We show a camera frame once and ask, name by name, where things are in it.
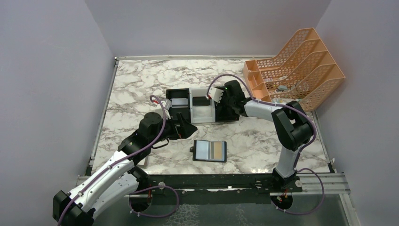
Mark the black white three-compartment tray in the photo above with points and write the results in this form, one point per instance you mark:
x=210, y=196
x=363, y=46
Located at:
x=193, y=114

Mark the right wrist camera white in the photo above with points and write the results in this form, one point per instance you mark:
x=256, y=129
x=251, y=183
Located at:
x=215, y=94

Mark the orange plastic file rack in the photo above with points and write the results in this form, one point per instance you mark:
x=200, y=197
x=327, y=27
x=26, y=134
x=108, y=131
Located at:
x=304, y=56

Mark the black leather card holder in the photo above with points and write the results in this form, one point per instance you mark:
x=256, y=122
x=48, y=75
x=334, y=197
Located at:
x=210, y=151

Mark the black card in tray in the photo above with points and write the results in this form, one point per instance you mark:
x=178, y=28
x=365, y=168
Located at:
x=200, y=101

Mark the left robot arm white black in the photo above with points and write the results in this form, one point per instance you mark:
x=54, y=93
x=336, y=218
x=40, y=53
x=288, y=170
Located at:
x=120, y=175

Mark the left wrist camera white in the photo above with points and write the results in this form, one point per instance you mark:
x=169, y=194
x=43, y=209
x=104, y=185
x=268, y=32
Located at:
x=167, y=104

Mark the silver card in tray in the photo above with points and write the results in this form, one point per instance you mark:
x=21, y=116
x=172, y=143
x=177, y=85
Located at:
x=179, y=102

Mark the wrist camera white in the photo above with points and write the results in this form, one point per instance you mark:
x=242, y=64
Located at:
x=215, y=94
x=167, y=104

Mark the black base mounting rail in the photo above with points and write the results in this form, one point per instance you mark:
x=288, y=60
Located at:
x=206, y=189

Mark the items inside file rack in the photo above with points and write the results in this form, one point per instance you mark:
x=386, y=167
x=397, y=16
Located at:
x=284, y=88

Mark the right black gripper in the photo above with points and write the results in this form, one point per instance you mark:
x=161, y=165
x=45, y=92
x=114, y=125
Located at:
x=224, y=104

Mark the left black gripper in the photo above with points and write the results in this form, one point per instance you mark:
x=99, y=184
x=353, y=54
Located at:
x=178, y=125

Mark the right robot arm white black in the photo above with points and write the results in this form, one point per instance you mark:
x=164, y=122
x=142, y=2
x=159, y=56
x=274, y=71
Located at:
x=293, y=129

